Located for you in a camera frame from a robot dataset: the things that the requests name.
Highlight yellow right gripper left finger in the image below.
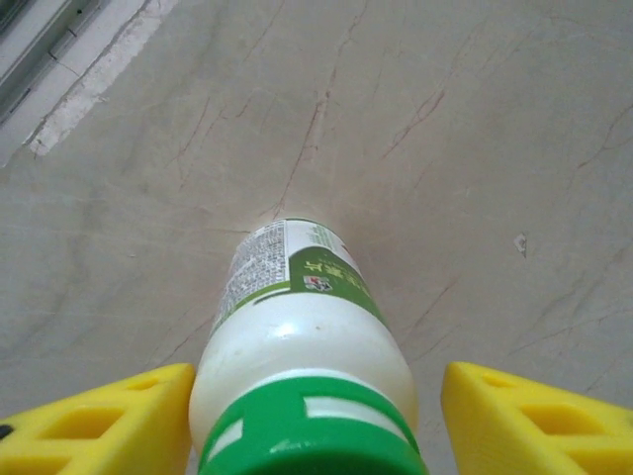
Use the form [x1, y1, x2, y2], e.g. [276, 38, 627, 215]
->
[0, 362, 198, 475]

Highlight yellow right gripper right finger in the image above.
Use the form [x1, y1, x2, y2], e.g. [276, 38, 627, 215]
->
[441, 360, 633, 475]

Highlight white bottle with green cap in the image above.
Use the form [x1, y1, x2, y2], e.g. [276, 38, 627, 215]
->
[189, 217, 431, 475]

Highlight long aluminium base rail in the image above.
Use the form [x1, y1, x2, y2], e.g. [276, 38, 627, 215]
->
[0, 0, 115, 130]

